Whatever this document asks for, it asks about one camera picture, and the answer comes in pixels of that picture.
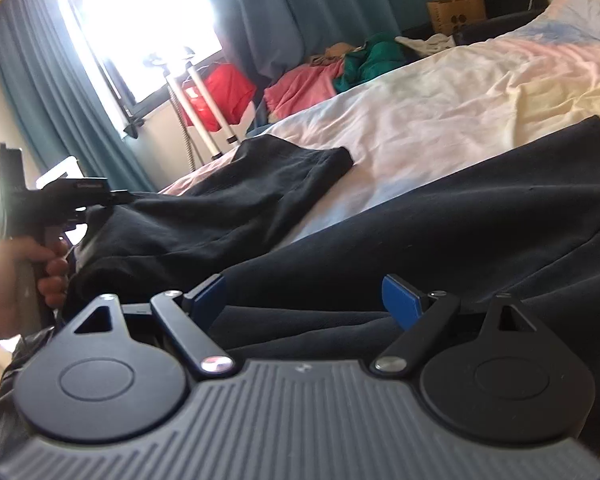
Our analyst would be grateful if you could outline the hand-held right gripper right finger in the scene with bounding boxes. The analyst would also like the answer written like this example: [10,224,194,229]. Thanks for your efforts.
[371,274,542,376]

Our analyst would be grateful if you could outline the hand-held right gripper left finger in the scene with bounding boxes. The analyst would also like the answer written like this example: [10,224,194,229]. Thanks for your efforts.
[72,274,235,377]

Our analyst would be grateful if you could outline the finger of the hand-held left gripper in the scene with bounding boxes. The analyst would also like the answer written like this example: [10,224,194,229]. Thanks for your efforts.
[86,188,134,210]

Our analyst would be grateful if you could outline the black pants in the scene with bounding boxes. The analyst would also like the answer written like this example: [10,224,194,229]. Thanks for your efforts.
[62,115,600,461]

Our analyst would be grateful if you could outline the person's left hand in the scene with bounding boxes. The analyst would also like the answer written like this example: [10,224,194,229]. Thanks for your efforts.
[0,236,70,357]

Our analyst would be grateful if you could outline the white backed chair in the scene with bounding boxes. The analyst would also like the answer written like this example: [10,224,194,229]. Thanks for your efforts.
[36,156,81,189]

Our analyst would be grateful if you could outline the narrow blue curtain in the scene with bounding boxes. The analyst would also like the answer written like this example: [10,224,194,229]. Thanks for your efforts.
[0,0,157,194]

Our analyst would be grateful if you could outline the garment steamer with white poles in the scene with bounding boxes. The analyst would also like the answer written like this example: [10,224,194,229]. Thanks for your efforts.
[145,47,241,172]

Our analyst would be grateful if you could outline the red garment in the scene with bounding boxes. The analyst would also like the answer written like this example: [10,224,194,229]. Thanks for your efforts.
[180,62,259,131]

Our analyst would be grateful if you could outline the dark framed window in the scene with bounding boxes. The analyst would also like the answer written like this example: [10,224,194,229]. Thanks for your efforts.
[55,0,227,117]

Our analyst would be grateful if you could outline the pink garment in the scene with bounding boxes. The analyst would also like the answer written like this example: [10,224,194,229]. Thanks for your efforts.
[264,62,346,121]

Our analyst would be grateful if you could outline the pastel tie-dye bed cover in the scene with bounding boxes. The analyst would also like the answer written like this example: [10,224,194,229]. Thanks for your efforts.
[157,0,600,249]

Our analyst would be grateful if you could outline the dark shiny cloth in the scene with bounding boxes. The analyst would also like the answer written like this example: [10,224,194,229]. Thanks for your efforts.
[0,340,56,463]

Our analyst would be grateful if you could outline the green garment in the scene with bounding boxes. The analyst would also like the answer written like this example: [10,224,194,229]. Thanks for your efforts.
[334,34,414,95]

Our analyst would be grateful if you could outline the beige garment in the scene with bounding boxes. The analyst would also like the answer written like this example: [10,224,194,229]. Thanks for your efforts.
[307,42,366,67]

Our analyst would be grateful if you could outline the white garment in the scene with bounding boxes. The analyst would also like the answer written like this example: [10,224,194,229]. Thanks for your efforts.
[395,33,456,57]

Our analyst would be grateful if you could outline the wide blue curtain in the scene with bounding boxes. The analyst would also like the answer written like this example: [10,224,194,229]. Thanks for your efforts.
[200,0,477,87]

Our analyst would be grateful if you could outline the brown paper bag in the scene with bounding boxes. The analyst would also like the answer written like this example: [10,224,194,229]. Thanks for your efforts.
[426,0,487,36]

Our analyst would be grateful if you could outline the black armchair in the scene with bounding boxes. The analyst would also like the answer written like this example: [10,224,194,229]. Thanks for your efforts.
[402,0,551,49]

